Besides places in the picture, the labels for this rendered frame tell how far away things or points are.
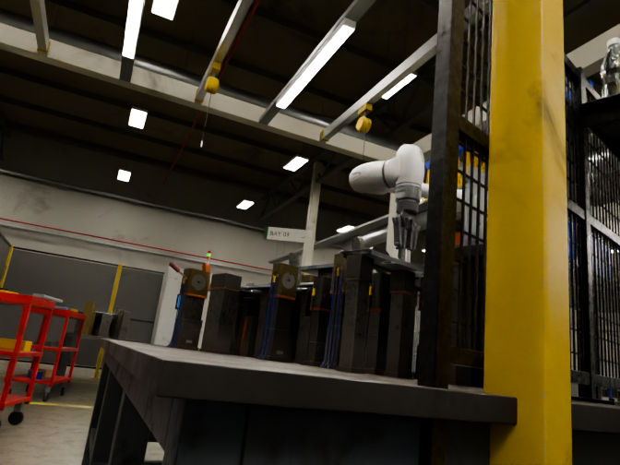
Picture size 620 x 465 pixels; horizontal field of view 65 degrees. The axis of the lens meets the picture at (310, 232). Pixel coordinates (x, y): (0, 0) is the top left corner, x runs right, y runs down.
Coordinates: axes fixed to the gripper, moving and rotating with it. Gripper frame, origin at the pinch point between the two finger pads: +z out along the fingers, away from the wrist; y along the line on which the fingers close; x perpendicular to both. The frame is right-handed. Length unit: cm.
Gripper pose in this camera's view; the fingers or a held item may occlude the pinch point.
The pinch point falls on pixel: (404, 259)
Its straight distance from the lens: 165.5
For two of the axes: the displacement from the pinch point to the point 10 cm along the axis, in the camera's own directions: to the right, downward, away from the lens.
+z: -1.1, 9.6, -2.6
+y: -7.3, -2.5, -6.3
